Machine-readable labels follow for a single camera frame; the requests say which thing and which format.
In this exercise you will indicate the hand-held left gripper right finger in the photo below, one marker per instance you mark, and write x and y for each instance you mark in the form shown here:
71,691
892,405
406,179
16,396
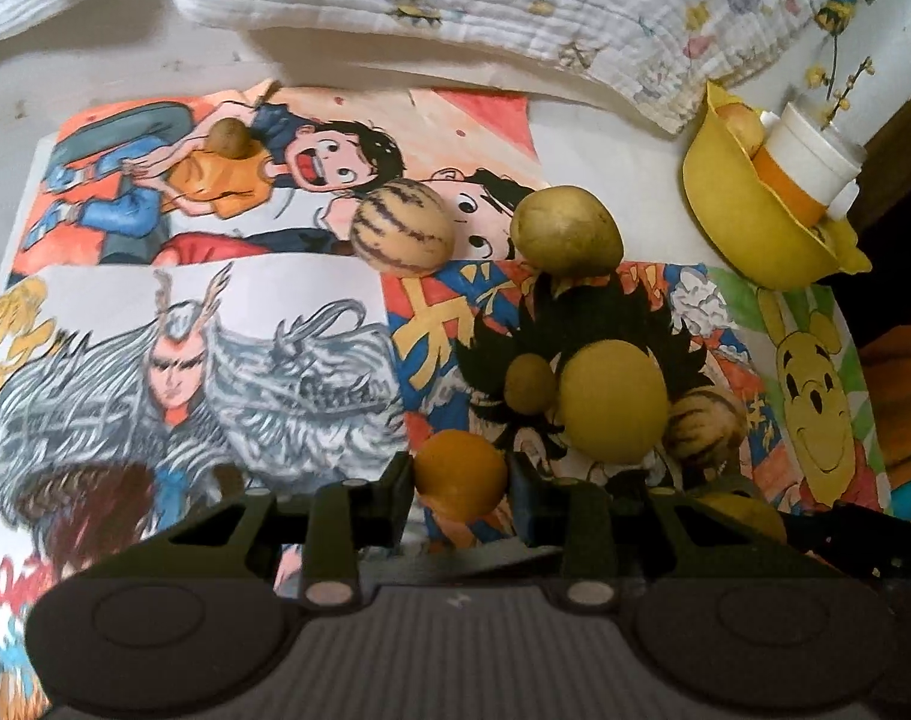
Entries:
525,510

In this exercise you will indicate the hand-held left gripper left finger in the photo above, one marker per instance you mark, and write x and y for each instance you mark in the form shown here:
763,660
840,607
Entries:
395,499

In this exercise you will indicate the orange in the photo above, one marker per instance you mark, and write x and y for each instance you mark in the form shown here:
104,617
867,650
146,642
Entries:
459,474

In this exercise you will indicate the small brown kiwi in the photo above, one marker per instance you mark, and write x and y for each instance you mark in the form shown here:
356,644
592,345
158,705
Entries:
228,136
529,384

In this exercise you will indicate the round yellow pear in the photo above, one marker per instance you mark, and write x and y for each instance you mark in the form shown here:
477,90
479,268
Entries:
613,399

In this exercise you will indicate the spiky-haired figure poster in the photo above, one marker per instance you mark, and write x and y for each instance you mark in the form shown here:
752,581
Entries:
455,315

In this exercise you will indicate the small striped yellow melon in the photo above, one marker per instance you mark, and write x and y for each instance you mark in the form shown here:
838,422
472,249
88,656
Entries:
703,427

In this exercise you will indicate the yellow lemon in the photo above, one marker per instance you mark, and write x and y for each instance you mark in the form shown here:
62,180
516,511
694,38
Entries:
748,514

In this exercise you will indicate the white-haired figure poster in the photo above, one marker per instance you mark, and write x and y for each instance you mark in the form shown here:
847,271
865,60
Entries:
200,360

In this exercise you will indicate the potato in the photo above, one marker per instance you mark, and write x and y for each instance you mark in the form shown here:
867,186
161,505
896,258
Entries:
566,231

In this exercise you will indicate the yellow bear poster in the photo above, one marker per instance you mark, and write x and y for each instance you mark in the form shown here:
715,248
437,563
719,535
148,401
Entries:
808,397

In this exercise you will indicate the cartoon boys poster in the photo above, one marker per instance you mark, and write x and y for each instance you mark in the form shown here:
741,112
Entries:
223,195

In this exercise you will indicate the yellow bowl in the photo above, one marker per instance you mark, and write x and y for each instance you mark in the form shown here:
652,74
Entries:
755,217

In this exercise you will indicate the pale yellow pear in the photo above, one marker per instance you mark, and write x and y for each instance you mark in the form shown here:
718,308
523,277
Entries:
742,126

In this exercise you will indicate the white cup with orange band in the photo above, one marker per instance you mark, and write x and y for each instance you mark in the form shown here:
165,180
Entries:
804,157

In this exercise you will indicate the yellow flower sprig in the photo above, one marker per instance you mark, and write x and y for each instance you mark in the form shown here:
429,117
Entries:
845,94

